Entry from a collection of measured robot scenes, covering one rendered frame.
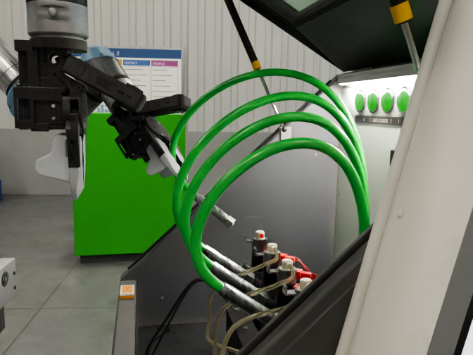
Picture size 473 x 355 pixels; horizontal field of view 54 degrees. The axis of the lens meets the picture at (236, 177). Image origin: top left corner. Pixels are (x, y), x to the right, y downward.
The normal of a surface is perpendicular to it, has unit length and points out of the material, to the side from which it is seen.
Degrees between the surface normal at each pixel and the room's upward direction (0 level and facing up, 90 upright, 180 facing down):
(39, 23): 90
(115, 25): 90
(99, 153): 90
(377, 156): 90
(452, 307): 76
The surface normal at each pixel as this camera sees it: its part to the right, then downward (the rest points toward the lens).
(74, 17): 0.79, 0.11
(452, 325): -0.95, -0.22
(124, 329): 0.02, -0.99
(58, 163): 0.20, 0.20
